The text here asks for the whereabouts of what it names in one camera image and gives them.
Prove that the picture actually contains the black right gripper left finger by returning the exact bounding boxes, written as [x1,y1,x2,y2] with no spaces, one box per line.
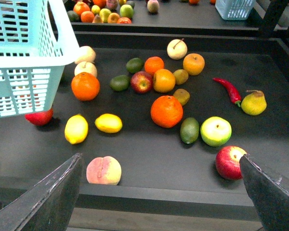
[0,154,84,231]

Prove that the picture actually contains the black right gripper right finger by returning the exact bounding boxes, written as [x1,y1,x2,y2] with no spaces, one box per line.
[239,154,289,231]

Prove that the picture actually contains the yellow lemon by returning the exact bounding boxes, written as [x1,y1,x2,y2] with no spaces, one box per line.
[64,114,89,145]
[94,114,123,133]

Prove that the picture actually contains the light blue shopping basket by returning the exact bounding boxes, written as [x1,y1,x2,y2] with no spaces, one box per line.
[0,0,79,118]

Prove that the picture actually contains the blue basket far shelf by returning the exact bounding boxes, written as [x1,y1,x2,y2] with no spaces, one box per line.
[215,0,256,20]

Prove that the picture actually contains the green apple far shelf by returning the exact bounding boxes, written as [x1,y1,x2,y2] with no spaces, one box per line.
[119,4,134,19]

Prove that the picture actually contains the peach far shelf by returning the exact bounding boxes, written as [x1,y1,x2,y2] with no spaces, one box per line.
[147,0,159,13]

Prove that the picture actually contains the peach front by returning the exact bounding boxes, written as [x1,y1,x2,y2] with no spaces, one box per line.
[86,156,122,185]

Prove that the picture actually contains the red apple front right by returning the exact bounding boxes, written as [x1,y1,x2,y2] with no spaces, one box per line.
[215,146,247,180]

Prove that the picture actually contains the red pomegranate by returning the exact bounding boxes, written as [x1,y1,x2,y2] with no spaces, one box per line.
[25,108,53,126]

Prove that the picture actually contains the green apple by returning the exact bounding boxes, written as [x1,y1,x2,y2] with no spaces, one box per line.
[200,116,232,147]

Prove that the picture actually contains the yellow green pear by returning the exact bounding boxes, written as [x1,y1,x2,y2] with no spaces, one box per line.
[241,90,267,116]

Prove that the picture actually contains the red chili pepper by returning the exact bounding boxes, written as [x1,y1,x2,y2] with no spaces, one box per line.
[213,78,242,107]

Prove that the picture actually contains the green lime front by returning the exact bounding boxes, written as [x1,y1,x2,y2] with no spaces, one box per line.
[180,117,199,144]

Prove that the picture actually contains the large orange left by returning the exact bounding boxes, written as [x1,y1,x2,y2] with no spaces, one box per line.
[71,72,100,101]

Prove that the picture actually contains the large orange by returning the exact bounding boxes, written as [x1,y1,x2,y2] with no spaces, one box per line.
[71,72,100,101]
[150,95,184,128]

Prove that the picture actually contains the dark green lime middle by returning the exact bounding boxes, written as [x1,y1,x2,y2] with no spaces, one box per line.
[110,75,130,91]

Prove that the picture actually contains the dark green lime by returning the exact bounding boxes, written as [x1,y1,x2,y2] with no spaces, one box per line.
[126,57,144,74]
[110,75,130,91]

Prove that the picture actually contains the white pear lower left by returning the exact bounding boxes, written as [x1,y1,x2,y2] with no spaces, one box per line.
[74,61,98,77]

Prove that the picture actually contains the large orange front centre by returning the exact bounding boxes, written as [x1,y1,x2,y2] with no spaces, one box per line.
[150,95,184,128]

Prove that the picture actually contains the kiwi lower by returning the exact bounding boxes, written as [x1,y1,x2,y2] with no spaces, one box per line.
[173,89,190,106]

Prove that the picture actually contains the kiwi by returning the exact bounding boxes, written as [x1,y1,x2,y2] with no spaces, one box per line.
[173,69,189,85]
[173,89,190,106]

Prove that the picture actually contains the red yellow apple centre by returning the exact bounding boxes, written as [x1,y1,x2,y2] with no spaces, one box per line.
[131,71,153,94]

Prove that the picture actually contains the white pear upper left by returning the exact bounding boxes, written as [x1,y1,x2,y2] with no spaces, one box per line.
[74,46,96,64]

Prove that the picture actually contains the dark green lime back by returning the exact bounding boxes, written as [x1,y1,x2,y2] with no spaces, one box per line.
[126,57,144,74]

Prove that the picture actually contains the kiwi upper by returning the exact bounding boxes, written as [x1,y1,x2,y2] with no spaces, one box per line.
[173,69,189,85]

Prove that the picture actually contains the yellow orange apple back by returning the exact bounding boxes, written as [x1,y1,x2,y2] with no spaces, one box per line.
[183,53,205,76]

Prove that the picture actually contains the yellow orange fruit centre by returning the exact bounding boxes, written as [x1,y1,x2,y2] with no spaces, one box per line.
[153,69,176,93]

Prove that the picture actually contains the small orange mandarin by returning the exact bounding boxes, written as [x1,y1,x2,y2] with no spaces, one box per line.
[144,56,164,76]

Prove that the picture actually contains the white pear with stem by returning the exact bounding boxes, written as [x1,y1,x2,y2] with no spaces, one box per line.
[167,38,188,60]

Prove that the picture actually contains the black shelf frame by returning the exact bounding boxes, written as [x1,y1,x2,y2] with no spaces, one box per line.
[0,0,289,222]

